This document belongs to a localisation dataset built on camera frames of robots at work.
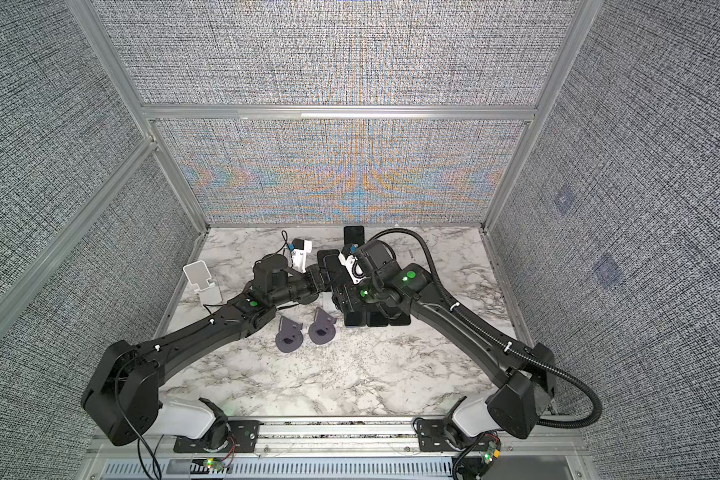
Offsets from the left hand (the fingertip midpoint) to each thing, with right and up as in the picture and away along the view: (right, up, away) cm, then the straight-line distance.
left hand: (342, 273), depth 76 cm
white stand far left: (-47, -2, +18) cm, 50 cm away
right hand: (+1, -5, -1) cm, 5 cm away
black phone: (+3, -15, +17) cm, 23 cm away
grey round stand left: (-16, -19, +8) cm, 26 cm away
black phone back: (+3, +11, +21) cm, 24 cm away
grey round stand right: (-6, -17, +9) cm, 20 cm away
